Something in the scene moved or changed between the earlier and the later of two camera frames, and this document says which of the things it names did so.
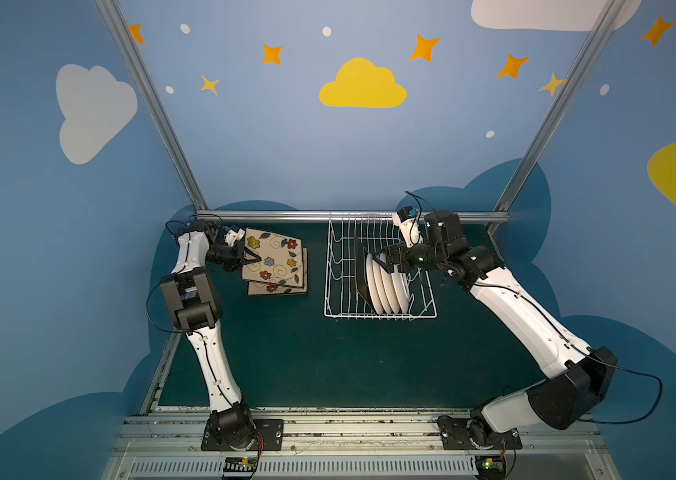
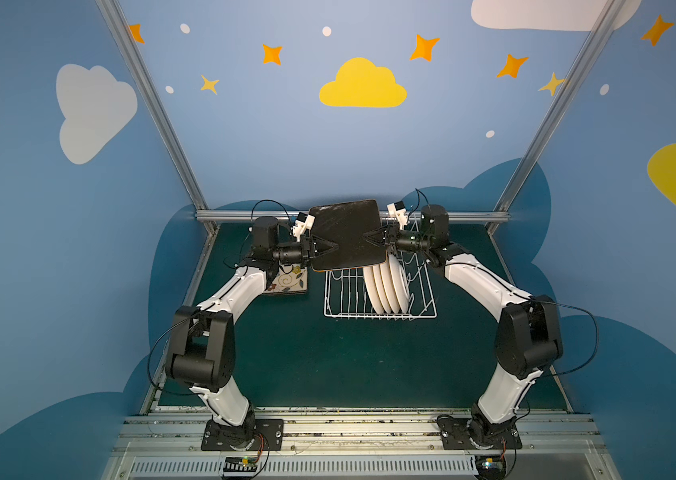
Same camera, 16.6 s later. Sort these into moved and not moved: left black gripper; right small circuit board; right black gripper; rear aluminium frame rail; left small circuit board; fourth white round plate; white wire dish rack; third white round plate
Moved: left black gripper; right black gripper
Not moved: third white round plate; right small circuit board; fourth white round plate; left small circuit board; white wire dish rack; rear aluminium frame rail
